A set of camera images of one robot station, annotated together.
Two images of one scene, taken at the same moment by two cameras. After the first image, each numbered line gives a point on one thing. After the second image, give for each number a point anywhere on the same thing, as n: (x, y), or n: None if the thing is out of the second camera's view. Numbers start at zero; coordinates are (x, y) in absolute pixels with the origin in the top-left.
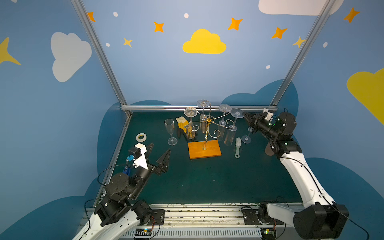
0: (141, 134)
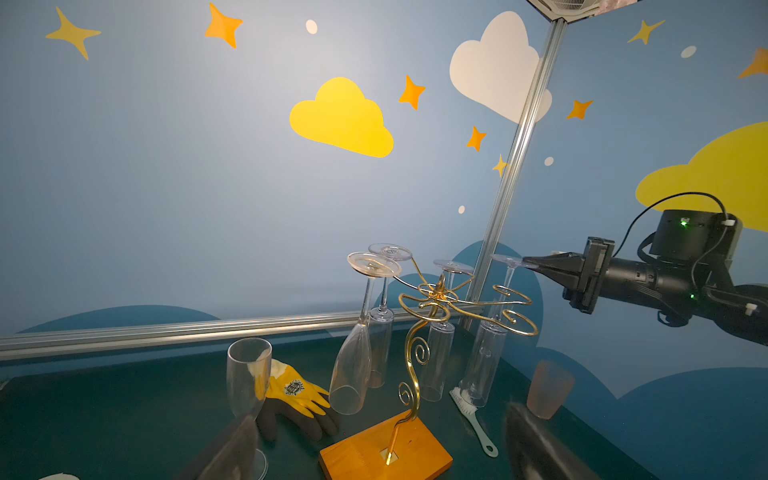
0: (60, 476)
